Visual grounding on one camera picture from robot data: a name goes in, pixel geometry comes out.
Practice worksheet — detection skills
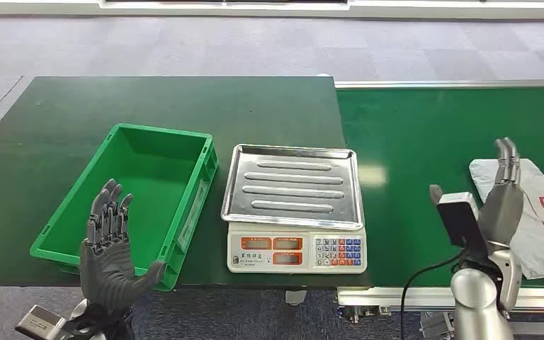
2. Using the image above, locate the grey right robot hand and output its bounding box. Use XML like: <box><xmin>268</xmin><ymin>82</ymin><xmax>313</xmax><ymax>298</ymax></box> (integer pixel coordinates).
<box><xmin>429</xmin><ymin>137</ymin><xmax>526</xmax><ymax>247</ymax></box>

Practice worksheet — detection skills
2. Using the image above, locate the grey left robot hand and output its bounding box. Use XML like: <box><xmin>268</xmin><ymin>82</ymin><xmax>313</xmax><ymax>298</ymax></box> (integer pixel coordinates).
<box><xmin>79</xmin><ymin>178</ymin><xmax>166</xmax><ymax>314</ymax></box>

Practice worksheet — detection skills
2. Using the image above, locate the green conveyor belt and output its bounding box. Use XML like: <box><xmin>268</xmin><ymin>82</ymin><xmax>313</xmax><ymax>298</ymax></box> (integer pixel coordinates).
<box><xmin>336</xmin><ymin>86</ymin><xmax>544</xmax><ymax>288</ymax></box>

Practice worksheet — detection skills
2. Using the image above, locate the green plastic crate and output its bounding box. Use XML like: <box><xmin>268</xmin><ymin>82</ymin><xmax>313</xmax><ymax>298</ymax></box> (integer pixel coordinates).
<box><xmin>30</xmin><ymin>123</ymin><xmax>220</xmax><ymax>292</ymax></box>

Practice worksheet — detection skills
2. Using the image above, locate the dark green table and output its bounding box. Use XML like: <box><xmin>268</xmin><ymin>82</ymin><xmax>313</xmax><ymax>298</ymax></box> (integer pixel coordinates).
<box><xmin>0</xmin><ymin>76</ymin><xmax>371</xmax><ymax>288</ymax></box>

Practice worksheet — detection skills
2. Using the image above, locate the white electronic scale body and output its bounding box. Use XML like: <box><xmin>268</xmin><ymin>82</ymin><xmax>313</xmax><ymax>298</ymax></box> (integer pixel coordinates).
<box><xmin>227</xmin><ymin>220</ymin><xmax>368</xmax><ymax>275</ymax></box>

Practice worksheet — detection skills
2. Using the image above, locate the grey table leg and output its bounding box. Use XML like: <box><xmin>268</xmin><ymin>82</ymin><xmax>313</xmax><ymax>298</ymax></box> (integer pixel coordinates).
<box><xmin>285</xmin><ymin>290</ymin><xmax>308</xmax><ymax>307</ymax></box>

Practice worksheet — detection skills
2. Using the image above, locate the steel weighing pan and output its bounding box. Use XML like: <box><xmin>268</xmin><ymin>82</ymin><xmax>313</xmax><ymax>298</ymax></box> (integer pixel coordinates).
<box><xmin>220</xmin><ymin>144</ymin><xmax>366</xmax><ymax>232</ymax></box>

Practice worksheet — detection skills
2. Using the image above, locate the white floor ledge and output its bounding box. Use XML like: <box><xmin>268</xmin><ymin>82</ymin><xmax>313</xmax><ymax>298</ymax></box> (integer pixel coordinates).
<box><xmin>0</xmin><ymin>0</ymin><xmax>544</xmax><ymax>21</ymax></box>

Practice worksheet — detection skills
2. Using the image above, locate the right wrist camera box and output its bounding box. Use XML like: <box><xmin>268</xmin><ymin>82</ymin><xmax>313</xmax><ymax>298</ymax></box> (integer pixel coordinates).
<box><xmin>436</xmin><ymin>191</ymin><xmax>489</xmax><ymax>253</ymax></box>

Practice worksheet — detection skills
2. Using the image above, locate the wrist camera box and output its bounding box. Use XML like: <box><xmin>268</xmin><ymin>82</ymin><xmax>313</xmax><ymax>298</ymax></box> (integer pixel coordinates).
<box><xmin>436</xmin><ymin>191</ymin><xmax>489</xmax><ymax>253</ymax></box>
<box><xmin>15</xmin><ymin>305</ymin><xmax>69</xmax><ymax>340</ymax></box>

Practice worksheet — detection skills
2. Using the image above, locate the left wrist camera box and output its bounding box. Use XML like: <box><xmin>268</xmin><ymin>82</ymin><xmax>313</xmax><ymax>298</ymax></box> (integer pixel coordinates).
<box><xmin>15</xmin><ymin>305</ymin><xmax>69</xmax><ymax>340</ymax></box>

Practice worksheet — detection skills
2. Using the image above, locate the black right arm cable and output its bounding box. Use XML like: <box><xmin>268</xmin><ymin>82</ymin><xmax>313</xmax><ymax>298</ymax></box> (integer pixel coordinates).
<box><xmin>399</xmin><ymin>251</ymin><xmax>465</xmax><ymax>340</ymax></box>

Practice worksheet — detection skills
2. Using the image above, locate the metal conveyor bracket hardware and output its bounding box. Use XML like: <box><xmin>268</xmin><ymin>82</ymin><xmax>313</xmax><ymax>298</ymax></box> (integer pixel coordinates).
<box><xmin>338</xmin><ymin>305</ymin><xmax>392</xmax><ymax>324</ymax></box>

